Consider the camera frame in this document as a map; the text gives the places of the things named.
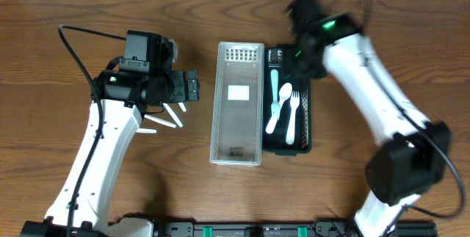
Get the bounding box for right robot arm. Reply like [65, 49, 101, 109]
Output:
[281, 11, 453, 236]

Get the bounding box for white label in basket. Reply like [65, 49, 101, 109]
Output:
[228, 85, 250, 101]

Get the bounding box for clear plastic basket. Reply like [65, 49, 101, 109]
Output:
[209, 42, 264, 166]

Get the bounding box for white spoon lowest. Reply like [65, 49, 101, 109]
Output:
[136, 128, 157, 134]

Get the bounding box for white fork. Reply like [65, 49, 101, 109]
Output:
[270, 69, 281, 119]
[286, 91, 300, 145]

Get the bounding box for white spoon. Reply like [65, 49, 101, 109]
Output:
[265, 83, 293, 134]
[144, 114, 176, 128]
[163, 103, 183, 128]
[178, 102, 187, 112]

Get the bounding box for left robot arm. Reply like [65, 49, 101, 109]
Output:
[21, 69, 200, 236]

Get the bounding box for black mounting rail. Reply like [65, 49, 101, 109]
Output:
[155, 219, 438, 237]

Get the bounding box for black plastic basket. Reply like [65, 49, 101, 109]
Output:
[261, 44, 313, 156]

